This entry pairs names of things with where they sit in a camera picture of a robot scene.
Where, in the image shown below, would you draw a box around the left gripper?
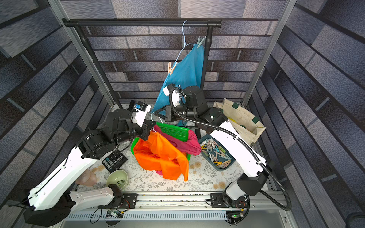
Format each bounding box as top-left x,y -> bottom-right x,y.
113,117 -> 157,147

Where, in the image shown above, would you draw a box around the orange garment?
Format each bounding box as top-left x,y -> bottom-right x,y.
134,132 -> 189,181

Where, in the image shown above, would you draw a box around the blue t-shirt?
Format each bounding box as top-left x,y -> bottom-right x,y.
151,44 -> 204,120

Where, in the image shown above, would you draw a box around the beige clothespin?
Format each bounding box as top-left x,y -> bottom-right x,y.
168,62 -> 177,75

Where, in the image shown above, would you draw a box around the light blue wire hanger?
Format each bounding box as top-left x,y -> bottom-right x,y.
173,20 -> 195,66

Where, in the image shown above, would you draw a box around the white clothespin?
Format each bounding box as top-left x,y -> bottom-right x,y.
197,36 -> 206,48

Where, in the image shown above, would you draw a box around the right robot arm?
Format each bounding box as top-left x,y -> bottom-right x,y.
155,104 -> 271,204

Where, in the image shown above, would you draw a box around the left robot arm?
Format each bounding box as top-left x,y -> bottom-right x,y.
23,109 -> 156,227

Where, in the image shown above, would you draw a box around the green plastic laundry basket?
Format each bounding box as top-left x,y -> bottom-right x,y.
131,123 -> 191,161

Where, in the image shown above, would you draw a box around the pink garment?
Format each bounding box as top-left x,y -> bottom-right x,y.
151,125 -> 201,175

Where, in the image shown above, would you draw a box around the black calculator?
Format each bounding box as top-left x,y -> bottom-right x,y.
102,151 -> 128,173

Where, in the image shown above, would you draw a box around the green ceramic bowl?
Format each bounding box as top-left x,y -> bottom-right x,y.
106,170 -> 128,190

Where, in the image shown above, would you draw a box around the teal clothespin tray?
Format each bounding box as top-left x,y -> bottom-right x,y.
199,134 -> 236,172

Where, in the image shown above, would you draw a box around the pink plastic cup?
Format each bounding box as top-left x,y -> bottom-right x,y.
75,170 -> 97,186

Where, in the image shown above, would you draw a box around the black clothes rack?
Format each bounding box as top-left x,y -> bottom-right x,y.
62,18 -> 222,140

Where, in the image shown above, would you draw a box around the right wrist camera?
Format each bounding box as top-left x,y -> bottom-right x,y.
163,84 -> 184,107

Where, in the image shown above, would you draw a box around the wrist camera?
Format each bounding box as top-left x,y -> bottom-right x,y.
163,84 -> 184,107
128,100 -> 151,127

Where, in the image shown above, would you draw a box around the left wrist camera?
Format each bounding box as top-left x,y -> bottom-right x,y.
128,100 -> 151,127

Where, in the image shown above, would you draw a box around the cream tote bag green handles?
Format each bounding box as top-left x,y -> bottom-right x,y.
213,98 -> 266,145

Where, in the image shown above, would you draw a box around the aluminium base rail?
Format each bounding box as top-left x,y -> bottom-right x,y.
65,192 -> 286,225

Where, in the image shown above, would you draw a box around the black corrugated cable conduit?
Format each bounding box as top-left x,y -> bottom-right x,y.
169,88 -> 292,211

